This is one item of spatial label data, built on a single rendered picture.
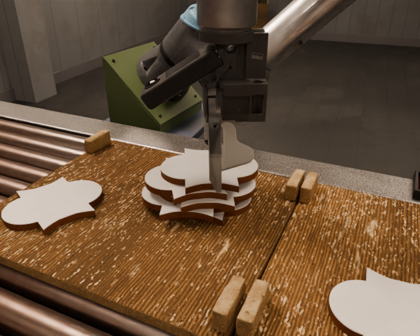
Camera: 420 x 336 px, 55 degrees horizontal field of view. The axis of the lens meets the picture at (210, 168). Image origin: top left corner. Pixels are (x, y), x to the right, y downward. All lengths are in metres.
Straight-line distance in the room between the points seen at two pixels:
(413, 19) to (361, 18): 0.74
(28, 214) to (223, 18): 0.38
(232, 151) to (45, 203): 0.29
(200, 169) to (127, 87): 0.48
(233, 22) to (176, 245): 0.29
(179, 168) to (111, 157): 0.21
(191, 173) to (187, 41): 0.46
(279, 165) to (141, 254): 0.36
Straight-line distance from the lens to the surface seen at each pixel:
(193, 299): 0.47
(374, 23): 7.10
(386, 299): 0.49
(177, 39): 0.99
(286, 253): 0.53
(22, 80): 4.26
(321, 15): 0.91
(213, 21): 0.50
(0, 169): 0.85
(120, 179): 0.69
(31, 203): 0.65
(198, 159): 0.61
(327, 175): 0.76
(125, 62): 1.07
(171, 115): 1.04
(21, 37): 4.11
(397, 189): 0.76
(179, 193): 0.55
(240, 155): 0.53
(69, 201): 0.63
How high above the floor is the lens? 1.27
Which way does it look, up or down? 28 degrees down
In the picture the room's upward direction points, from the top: straight up
